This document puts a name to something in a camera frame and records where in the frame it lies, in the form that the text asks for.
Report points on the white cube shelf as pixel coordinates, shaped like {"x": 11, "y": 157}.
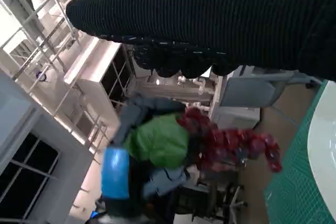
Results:
{"x": 92, "y": 72}

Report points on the red toy grapes green leaf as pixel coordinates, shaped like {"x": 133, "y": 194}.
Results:
{"x": 223, "y": 140}

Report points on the green cutting mat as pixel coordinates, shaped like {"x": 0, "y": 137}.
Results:
{"x": 294, "y": 195}

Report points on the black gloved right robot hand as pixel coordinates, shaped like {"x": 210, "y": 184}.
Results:
{"x": 210, "y": 16}

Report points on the grey framed window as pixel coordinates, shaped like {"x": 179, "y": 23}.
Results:
{"x": 73, "y": 155}

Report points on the white square plate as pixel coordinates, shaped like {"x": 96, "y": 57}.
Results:
{"x": 325, "y": 142}

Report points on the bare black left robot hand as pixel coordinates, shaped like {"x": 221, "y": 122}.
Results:
{"x": 115, "y": 174}

